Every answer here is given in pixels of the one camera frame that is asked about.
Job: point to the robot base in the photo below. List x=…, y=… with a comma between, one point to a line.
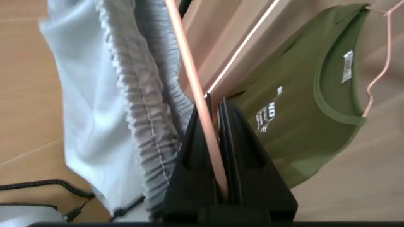
x=28, y=216

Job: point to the green long-sleeved shirt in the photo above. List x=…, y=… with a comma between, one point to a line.
x=300, y=126

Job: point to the pink clothes hanger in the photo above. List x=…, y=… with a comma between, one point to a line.
x=189, y=69
x=387, y=53

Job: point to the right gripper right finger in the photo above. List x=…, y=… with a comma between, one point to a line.
x=259, y=192

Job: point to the pale grey garment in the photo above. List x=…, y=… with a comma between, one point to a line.
x=88, y=110

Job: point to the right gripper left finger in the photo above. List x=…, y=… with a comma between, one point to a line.
x=189, y=189

